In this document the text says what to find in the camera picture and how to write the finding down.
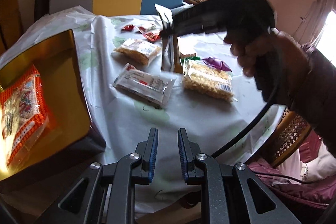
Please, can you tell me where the silver foil snack packet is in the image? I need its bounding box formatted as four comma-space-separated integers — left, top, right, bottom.
155, 4, 183, 74

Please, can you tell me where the white cracker packet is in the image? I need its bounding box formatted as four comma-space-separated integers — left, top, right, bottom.
113, 63, 175, 107

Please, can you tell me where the dark right forearm sleeve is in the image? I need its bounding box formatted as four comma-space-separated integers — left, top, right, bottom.
289, 46, 335, 156

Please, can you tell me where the person's right hand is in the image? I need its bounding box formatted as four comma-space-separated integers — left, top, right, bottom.
224, 31, 310, 89

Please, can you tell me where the wooden side table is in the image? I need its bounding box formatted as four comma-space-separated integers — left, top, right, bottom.
183, 0, 208, 5

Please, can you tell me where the purple candy wrapper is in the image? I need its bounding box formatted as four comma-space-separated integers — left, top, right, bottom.
202, 57, 231, 71

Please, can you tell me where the green red snack packet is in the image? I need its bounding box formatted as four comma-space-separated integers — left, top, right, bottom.
180, 52, 201, 62

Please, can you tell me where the white green patterned tablecloth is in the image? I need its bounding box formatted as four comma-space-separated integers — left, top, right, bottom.
0, 5, 287, 219

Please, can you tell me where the clear noodle snack pack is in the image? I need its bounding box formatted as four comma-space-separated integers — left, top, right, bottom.
183, 59, 234, 103

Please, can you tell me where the red candy wrapper front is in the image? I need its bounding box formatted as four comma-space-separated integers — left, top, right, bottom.
143, 32, 161, 42

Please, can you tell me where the gold gift box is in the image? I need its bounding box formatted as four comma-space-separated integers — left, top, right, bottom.
1, 30, 106, 188

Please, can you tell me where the red white candy wrapper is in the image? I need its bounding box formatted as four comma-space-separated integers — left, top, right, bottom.
137, 24, 157, 34

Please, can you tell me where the far rice cracker pack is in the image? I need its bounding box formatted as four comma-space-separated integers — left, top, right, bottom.
114, 38, 162, 66

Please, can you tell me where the red candy wrapper far left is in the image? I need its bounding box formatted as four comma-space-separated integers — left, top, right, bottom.
121, 24, 135, 32

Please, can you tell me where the wicker chair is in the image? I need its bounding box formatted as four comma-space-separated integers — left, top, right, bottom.
270, 108, 312, 168

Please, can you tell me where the orange snack bag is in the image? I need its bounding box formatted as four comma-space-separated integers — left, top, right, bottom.
1, 65, 49, 169

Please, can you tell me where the maroon padded jacket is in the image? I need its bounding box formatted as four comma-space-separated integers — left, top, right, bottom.
248, 131, 335, 207

